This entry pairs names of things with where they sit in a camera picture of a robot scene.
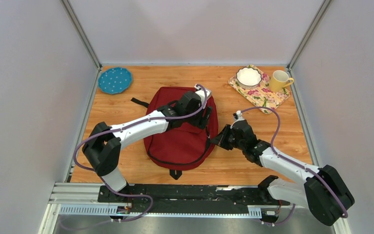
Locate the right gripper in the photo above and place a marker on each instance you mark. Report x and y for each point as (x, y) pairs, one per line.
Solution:
(220, 139)

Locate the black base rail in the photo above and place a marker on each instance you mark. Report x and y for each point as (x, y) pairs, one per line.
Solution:
(195, 200)

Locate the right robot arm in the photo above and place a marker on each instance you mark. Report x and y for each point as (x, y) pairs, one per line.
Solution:
(319, 189)

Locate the white scalloped bowl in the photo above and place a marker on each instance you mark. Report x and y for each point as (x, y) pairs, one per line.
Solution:
(248, 77)

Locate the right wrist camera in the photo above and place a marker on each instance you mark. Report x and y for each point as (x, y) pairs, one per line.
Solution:
(238, 118)

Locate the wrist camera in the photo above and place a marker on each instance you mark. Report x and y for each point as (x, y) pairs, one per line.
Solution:
(202, 93)
(238, 118)

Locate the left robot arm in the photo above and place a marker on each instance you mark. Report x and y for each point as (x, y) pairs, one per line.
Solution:
(102, 148)

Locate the blue polka dot plate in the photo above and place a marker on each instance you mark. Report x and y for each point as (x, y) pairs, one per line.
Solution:
(115, 80)

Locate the floral rectangular tray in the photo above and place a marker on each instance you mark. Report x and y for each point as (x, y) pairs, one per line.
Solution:
(260, 95)

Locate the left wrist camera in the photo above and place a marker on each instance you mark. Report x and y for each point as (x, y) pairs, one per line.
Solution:
(202, 93)

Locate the red student backpack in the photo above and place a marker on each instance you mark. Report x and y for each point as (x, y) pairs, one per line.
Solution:
(185, 148)

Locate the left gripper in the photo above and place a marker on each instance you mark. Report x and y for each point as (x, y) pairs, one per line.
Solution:
(202, 122)

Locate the yellow mug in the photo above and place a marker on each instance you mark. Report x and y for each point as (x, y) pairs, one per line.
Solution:
(280, 79)

